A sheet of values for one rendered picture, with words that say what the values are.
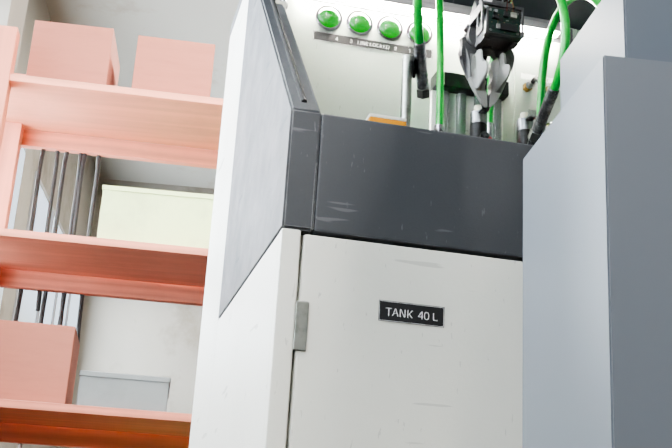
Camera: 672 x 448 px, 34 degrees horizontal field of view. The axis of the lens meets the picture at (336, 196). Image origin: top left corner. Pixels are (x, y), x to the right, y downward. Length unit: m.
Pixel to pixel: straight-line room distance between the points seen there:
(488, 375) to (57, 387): 2.79
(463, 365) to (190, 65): 3.13
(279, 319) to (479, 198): 0.31
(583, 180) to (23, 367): 3.28
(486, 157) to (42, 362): 2.79
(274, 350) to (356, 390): 0.11
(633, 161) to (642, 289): 0.10
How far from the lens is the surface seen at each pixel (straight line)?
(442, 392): 1.35
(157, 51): 4.39
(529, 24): 2.18
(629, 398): 0.82
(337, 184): 1.37
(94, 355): 9.55
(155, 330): 9.55
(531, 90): 2.15
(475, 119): 1.75
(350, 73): 2.04
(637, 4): 0.97
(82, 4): 6.93
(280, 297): 1.31
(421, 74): 1.68
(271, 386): 1.29
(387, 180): 1.39
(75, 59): 4.38
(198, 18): 6.88
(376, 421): 1.32
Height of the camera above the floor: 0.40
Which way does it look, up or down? 19 degrees up
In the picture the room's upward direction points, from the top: 4 degrees clockwise
